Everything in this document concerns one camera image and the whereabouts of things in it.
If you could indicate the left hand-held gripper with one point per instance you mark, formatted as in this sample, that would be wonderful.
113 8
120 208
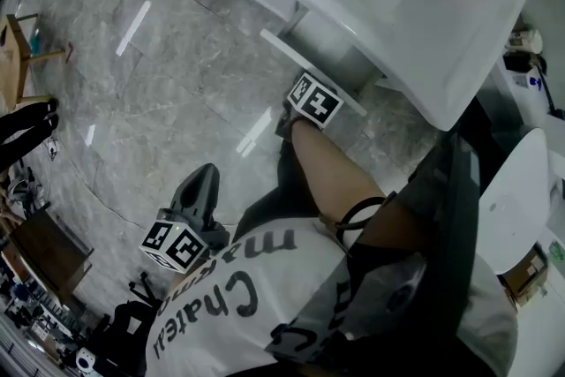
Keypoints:
172 245

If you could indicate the teal plastic item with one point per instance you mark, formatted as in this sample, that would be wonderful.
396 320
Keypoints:
37 40

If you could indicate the black chest-mounted device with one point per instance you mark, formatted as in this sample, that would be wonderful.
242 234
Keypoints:
384 300

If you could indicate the wooden side table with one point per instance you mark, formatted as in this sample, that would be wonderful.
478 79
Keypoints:
11 66

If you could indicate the white printed t-shirt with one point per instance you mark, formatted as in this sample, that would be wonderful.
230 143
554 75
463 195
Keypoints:
287 291

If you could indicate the green sign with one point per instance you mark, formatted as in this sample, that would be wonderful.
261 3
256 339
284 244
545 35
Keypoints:
557 251

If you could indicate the black office chair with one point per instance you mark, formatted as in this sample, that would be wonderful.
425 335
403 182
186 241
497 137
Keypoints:
128 322

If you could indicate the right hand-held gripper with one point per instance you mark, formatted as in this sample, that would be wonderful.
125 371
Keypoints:
315 101

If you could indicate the person's right forearm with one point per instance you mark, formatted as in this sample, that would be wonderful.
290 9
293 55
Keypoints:
326 163

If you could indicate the white round device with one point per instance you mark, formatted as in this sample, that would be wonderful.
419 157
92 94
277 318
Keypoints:
85 359

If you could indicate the brown wooden cabinet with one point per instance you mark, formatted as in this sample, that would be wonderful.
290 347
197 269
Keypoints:
48 247

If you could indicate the person's black trousers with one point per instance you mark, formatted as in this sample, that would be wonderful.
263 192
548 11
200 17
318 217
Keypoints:
273 198

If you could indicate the white bathtub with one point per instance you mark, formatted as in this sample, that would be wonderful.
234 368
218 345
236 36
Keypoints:
516 198

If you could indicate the white bottle blue label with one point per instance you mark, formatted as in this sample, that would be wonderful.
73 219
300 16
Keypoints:
527 81

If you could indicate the white cabinet drawer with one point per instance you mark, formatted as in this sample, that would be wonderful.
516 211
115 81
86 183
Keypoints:
287 53

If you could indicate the cardboard box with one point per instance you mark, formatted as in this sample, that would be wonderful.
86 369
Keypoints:
525 278

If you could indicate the white paper cup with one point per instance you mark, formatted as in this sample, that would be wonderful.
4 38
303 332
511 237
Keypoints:
527 40

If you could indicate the black box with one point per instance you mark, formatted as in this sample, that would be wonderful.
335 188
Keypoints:
521 62

